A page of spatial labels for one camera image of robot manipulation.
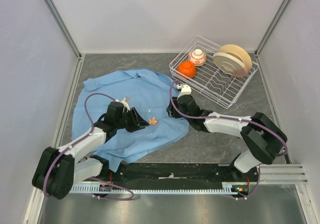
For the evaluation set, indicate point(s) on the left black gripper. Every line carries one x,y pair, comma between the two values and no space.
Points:
136,119

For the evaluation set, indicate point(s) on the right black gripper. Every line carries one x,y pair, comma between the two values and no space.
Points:
171,111

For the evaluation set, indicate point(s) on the red gold leaf brooch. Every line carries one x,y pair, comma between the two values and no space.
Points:
152,121

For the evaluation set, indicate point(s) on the light blue button shirt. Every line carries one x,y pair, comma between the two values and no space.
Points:
149,94

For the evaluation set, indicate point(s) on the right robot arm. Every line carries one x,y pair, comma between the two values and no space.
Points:
264,140

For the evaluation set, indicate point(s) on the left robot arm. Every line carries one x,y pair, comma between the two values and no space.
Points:
59,169

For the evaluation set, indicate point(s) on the orange bowl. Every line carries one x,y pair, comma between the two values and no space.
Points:
186,69

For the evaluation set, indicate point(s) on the white red patterned bowl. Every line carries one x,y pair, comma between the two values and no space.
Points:
197,57

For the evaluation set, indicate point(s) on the beige plate front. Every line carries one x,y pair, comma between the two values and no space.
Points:
230,64

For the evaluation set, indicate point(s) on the tan plate rear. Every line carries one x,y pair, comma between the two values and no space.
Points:
237,52

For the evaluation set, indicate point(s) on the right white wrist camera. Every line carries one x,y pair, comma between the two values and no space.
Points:
183,89

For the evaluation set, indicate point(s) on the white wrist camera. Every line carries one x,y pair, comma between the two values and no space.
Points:
183,89
125,101

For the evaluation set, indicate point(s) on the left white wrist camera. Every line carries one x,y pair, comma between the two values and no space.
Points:
125,101

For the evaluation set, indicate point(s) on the white wire dish rack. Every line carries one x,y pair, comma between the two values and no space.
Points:
209,80

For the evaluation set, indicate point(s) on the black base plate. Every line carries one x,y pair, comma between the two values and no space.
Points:
175,175

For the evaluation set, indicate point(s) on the slotted cable duct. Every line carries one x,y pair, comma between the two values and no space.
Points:
95,188

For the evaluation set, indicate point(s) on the aluminium front rail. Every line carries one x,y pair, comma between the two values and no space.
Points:
282,174

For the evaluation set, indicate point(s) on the right aluminium frame post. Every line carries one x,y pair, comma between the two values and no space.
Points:
271,27

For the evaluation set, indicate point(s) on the aluminium frame post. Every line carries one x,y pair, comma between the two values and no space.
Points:
271,27
62,26

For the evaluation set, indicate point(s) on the left aluminium frame post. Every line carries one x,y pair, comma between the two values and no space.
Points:
62,26

